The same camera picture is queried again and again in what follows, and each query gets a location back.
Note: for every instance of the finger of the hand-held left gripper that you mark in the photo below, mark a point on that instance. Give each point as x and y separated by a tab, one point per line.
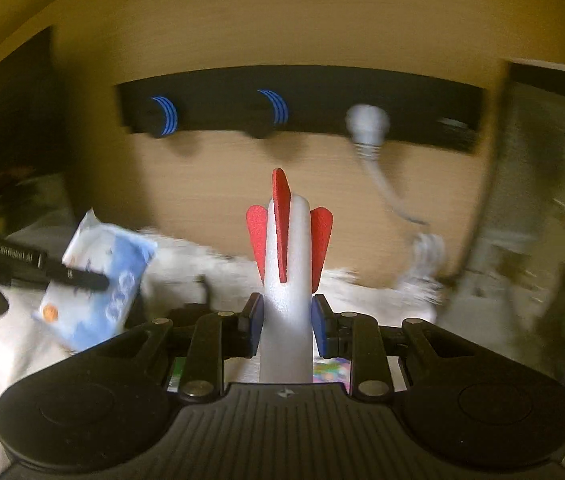
82	278

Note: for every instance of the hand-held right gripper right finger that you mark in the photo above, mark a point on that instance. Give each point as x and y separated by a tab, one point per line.
318	324

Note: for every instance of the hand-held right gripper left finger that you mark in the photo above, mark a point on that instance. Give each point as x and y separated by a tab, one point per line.
255	324

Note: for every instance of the blue white tissue packet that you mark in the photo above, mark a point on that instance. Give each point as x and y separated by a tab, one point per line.
97	280

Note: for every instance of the white foam rocket red fins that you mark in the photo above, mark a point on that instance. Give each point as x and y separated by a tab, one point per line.
290	280

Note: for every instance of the colourful printed packet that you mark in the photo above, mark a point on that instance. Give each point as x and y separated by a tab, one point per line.
333	371

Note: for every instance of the white fluffy blanket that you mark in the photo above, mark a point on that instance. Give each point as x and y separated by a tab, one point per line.
7	360

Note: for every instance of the dark cabinet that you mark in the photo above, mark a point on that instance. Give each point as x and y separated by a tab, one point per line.
12	125

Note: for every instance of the black power strip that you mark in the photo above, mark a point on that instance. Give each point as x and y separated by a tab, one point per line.
312	95

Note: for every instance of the grey side panel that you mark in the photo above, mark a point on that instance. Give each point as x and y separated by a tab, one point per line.
527	210

